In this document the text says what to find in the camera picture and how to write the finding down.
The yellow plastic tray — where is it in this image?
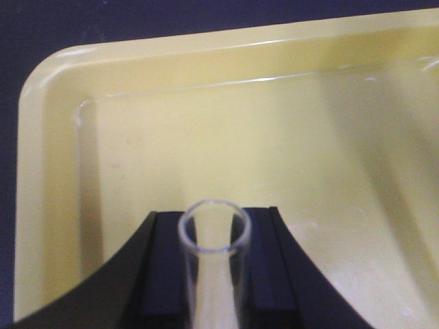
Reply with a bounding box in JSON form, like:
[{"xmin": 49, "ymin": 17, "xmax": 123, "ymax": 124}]
[{"xmin": 14, "ymin": 9, "xmax": 438, "ymax": 328}]

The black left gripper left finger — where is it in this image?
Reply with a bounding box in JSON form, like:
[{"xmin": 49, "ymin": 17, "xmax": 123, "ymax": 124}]
[{"xmin": 11, "ymin": 211, "xmax": 185, "ymax": 328}]

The tall clear test tube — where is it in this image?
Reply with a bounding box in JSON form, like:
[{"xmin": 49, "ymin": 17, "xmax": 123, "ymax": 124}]
[{"xmin": 177, "ymin": 199, "xmax": 252, "ymax": 328}]

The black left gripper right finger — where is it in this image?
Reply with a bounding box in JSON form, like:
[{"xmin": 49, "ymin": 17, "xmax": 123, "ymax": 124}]
[{"xmin": 236, "ymin": 207, "xmax": 371, "ymax": 328}]

